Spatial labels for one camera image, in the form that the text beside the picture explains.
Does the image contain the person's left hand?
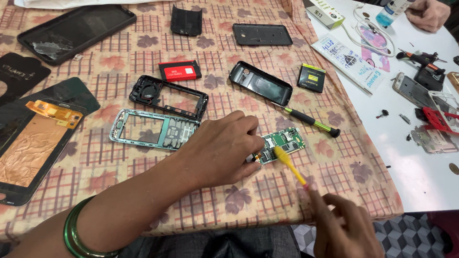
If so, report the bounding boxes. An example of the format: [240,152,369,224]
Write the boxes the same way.
[176,110,266,191]

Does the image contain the person's right hand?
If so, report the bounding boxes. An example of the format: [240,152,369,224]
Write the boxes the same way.
[308,189,385,258]

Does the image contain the yellow brush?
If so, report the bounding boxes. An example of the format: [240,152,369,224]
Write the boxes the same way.
[274,146,310,190]

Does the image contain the green phone circuit board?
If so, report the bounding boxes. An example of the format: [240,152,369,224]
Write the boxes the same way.
[251,127,306,166]

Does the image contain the black and green screwdriver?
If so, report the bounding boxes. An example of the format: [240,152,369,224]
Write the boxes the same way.
[271,102,341,138]

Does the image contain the person's dark trousers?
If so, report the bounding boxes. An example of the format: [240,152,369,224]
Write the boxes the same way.
[118,225,302,258]

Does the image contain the silver phone board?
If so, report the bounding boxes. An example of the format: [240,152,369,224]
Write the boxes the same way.
[410,124,459,154]

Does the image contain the black and yellow phone battery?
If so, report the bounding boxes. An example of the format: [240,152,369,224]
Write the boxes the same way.
[296,63,327,94]

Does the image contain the hollow black phone back cover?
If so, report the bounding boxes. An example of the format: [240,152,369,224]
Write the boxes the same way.
[229,60,294,107]

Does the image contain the white handwritten packet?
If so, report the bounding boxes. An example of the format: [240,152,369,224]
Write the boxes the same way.
[311,33,385,96]

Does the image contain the clear phone case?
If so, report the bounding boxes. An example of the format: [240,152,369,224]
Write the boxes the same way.
[428,90,459,134]

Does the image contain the pink sticker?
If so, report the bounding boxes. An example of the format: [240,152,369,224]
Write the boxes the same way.
[360,25,391,73]

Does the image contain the black block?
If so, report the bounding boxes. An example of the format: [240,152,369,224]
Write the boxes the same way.
[413,66,446,92]

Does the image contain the black and orange screwdriver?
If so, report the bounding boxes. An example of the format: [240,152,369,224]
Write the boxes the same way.
[396,48,448,75]

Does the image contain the floral checked tablecloth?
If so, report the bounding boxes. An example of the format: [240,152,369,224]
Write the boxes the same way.
[0,0,404,241]

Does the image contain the flat black phone back cover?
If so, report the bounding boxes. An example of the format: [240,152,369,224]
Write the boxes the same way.
[232,23,294,47]

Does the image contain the white and green box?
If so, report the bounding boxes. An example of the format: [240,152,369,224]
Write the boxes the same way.
[303,0,346,30]

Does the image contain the red phone battery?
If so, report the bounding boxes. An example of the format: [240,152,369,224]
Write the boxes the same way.
[158,60,203,82]

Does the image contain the blue liquid bottle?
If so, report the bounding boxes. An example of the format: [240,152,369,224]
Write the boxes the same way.
[375,0,417,29]

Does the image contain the small curved black cover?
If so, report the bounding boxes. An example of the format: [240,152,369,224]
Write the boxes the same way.
[170,4,203,37]

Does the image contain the green glass bangle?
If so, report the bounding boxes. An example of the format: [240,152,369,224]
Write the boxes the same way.
[63,195,122,258]

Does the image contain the dark green glass panel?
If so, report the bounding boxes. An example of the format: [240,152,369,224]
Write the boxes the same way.
[0,77,101,151]

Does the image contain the phone display with copper foil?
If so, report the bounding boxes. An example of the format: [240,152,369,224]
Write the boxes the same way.
[0,98,89,207]

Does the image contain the large black tablet case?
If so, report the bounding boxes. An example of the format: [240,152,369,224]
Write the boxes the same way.
[16,4,138,66]

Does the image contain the white plastic sheet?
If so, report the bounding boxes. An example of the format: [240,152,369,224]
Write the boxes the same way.
[14,0,173,10]

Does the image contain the black printed sheet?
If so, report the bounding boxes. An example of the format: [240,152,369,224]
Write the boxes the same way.
[0,52,52,107]

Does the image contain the red phone frame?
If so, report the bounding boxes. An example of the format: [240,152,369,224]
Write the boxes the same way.
[415,106,459,135]

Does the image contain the gold phone frame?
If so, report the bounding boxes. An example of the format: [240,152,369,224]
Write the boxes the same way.
[392,72,442,110]

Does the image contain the silver phone keypad frame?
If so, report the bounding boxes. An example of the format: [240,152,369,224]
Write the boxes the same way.
[109,108,202,151]

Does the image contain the white cable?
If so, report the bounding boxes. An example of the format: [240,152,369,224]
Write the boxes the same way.
[340,3,397,58]

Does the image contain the black phone middle frame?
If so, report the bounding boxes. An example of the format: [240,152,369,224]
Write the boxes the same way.
[129,75,209,122]

